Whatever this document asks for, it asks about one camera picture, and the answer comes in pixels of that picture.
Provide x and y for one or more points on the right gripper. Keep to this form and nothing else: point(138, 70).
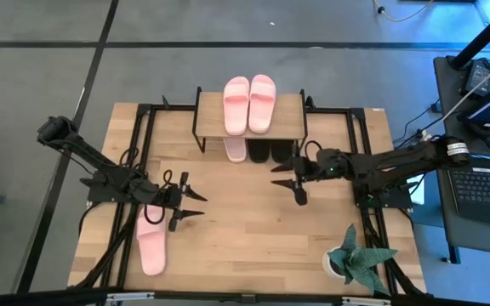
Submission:
point(326, 166)

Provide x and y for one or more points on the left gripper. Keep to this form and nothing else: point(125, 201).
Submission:
point(168, 197)

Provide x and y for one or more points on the black slide sandal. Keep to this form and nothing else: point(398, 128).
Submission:
point(258, 152)
point(282, 152)

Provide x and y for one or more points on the pink slide sandal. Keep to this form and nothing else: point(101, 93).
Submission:
point(235, 153)
point(236, 115)
point(153, 255)
point(263, 112)

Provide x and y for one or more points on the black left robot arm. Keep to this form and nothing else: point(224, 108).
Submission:
point(100, 160)

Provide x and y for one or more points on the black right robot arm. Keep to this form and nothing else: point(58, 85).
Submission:
point(398, 161)

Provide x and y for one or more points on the black rig crossbar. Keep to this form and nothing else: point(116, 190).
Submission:
point(206, 296)

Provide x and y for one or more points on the white plant pot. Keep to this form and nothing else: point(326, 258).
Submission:
point(326, 263)

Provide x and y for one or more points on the green potted plant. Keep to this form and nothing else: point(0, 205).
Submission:
point(357, 259)

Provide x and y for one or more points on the white paper sheet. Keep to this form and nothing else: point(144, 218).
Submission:
point(417, 195)

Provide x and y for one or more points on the dark grey side desk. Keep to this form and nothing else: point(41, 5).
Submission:
point(449, 106)
point(445, 221)

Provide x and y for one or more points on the black keyboard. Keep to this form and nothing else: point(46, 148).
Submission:
point(483, 191)

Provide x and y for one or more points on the black power adapter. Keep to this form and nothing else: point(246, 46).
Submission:
point(477, 78)

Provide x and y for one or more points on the black diagonal pole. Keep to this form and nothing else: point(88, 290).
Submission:
point(483, 37)

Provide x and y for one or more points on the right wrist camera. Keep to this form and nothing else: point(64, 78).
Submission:
point(300, 197)

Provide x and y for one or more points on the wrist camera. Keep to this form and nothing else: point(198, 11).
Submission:
point(172, 224)
point(300, 197)

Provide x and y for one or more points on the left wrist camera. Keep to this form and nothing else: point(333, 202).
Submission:
point(172, 224)

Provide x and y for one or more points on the wooden shelf with black frame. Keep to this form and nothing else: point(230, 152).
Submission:
point(211, 123)

